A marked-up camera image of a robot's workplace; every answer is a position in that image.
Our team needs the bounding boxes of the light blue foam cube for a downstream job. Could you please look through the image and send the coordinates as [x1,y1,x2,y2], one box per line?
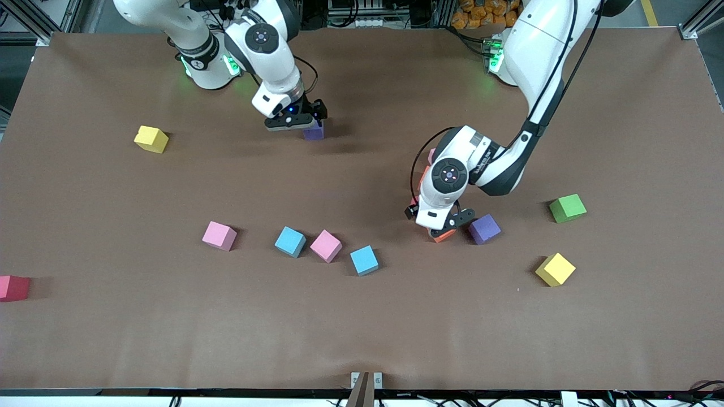
[274,226,307,259]
[350,245,380,276]

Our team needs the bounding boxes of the violet blue foam cube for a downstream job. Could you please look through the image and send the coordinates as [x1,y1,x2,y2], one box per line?
[468,214,502,246]

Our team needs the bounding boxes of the yellow foam cube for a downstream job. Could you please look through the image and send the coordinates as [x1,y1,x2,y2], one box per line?
[535,252,577,288]
[133,125,170,154]

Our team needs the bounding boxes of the green foam cube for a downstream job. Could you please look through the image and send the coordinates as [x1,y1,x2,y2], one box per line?
[549,193,588,224]

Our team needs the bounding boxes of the orange fruit net bag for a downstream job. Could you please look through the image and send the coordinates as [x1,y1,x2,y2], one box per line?
[451,0,518,30]

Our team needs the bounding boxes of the brown table cover sheet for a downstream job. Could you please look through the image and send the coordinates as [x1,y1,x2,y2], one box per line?
[0,27,724,392]

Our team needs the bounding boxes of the crimson foam cube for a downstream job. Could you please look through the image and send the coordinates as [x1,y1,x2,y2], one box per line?
[0,275,31,302]

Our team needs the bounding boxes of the small metal bracket plate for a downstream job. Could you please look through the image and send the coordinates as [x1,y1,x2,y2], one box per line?
[351,371,383,391]

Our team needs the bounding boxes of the aluminium frame profile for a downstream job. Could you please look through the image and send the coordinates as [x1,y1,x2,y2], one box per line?
[679,0,724,41]
[0,0,85,46]

